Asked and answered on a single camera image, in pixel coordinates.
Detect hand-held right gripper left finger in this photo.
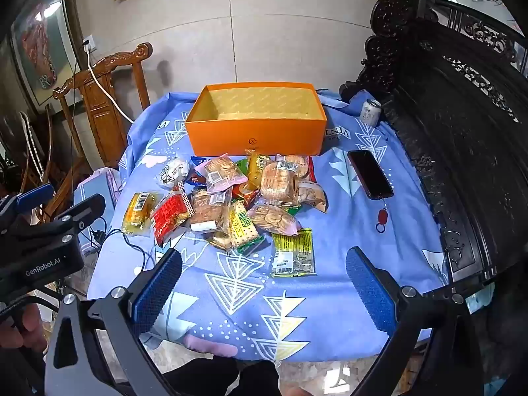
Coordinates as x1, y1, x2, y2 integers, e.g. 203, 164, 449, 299
43, 249, 183, 396

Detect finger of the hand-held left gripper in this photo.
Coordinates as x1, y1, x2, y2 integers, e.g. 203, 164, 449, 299
0, 183, 57, 225
30, 193, 107, 237

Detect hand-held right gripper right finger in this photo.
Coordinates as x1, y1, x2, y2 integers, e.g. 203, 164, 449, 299
346, 247, 484, 396

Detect red snack packet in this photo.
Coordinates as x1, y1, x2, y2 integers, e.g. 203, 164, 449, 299
150, 192, 195, 247

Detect yellow green snack packet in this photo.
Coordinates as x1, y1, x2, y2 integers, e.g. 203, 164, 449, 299
270, 227, 318, 278

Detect white round pastry packet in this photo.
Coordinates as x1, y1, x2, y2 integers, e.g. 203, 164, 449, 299
155, 157, 191, 189

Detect green cracker packet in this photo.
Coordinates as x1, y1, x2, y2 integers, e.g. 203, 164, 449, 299
228, 200, 265, 255

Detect blue snack packet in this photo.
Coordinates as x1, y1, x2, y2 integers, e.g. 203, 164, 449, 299
185, 155, 216, 186

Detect pink edged biscuit packet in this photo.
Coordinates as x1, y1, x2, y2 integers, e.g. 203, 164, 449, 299
247, 197, 303, 237

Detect yellow candy packet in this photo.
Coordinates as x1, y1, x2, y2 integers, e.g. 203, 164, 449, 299
246, 150, 271, 191

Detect orange cardboard box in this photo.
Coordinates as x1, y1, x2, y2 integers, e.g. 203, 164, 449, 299
184, 83, 329, 156

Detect person's left hand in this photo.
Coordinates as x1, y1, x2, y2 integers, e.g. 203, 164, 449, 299
0, 300, 49, 354

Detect red key tag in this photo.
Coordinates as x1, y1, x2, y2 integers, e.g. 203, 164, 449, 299
375, 199, 390, 232

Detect blue printed cloth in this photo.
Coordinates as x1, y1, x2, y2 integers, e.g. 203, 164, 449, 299
86, 89, 450, 360

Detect person's dark pants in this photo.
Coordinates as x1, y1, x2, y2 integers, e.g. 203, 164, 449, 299
163, 355, 283, 396

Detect carved wooden chair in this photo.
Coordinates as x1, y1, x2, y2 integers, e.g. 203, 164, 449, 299
52, 42, 154, 169

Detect black smartphone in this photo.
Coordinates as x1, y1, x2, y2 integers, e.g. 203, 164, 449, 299
347, 149, 394, 200

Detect dark carved wooden bench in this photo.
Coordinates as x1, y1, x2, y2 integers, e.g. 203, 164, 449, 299
338, 0, 528, 298

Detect black cable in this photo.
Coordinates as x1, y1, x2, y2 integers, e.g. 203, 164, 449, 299
91, 228, 154, 275

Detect white power cable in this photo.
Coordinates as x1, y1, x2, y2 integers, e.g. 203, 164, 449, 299
84, 44, 135, 124

